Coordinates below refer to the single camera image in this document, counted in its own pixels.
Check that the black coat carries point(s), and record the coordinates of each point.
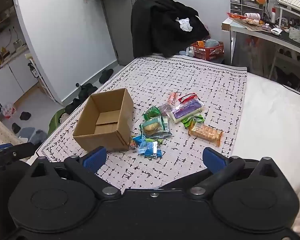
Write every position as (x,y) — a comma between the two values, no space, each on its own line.
(160,25)

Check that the round cookie packet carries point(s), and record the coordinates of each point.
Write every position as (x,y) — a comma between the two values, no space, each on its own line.
(152,127)

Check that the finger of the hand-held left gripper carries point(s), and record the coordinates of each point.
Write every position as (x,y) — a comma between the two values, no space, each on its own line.
(20,152)

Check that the white bed sheet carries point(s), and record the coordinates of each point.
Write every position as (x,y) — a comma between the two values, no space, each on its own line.
(265,130)

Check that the pink snack packet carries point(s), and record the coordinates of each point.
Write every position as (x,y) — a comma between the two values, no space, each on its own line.
(172,98)

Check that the small colourful candy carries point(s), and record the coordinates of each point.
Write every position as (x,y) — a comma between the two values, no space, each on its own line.
(133,147)

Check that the green crinkled snack packet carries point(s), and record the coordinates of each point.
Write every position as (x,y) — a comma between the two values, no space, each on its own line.
(151,112)

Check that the cream dotted cloth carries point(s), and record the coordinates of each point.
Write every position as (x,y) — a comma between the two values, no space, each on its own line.
(2,132)

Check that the dark bottle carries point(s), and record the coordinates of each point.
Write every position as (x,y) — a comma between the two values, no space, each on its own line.
(33,70)

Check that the blue snack packet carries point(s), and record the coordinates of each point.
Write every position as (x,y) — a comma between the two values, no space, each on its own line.
(138,140)
(153,154)
(148,146)

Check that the fluffy dark grey rug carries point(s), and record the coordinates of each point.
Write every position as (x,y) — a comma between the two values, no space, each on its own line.
(38,137)

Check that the clear purple snack packet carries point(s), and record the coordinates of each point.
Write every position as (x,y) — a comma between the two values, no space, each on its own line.
(166,109)

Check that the grey drawer organiser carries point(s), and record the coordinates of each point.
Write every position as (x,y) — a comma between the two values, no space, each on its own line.
(242,2)

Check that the small green snack packet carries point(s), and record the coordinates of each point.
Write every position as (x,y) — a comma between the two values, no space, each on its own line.
(198,117)
(187,122)

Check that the grey floor mat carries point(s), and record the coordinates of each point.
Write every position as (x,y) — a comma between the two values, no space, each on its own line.
(26,132)

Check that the black patterned white blanket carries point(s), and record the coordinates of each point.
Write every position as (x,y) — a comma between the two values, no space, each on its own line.
(165,80)

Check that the blue grey yarn bundle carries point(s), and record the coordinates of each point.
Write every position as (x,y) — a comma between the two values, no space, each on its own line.
(212,43)

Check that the black chunky shoe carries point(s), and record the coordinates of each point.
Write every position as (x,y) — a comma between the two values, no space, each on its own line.
(73,105)
(88,90)

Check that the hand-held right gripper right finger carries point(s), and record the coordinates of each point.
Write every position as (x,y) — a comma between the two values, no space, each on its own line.
(213,158)

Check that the small white device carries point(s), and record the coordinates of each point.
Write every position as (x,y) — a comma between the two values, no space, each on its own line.
(276,31)

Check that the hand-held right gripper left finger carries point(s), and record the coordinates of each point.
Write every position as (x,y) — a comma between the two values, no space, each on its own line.
(95,158)

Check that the grey door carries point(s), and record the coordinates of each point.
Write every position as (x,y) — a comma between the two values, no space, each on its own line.
(122,30)

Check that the orange cracker packet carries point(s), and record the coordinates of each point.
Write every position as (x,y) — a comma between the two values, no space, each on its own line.
(205,133)

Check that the red white bottle pack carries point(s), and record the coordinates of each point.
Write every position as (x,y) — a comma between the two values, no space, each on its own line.
(8,111)

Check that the white striped snack packet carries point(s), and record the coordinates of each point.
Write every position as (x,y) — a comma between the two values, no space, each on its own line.
(165,123)

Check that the white crumpled tissue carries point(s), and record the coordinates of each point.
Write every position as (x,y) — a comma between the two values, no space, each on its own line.
(185,24)

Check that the white bottle red cap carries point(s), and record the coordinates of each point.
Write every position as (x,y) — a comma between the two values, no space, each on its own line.
(273,15)

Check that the purple white wafer packet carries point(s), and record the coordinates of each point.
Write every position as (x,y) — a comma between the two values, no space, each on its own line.
(186,110)

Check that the white desk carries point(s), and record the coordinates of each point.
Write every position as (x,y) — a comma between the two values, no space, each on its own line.
(262,33)

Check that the white kitchen cabinet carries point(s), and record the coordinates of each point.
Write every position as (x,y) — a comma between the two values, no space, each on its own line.
(12,80)

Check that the red plastic basket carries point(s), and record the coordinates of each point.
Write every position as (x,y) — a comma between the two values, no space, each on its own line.
(210,53)

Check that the red white snack packet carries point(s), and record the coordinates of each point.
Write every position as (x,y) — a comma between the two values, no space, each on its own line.
(187,97)

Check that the green leaf cartoon rug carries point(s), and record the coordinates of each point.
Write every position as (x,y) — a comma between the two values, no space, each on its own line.
(57,121)

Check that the brown cardboard box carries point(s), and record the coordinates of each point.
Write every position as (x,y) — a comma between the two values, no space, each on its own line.
(102,127)

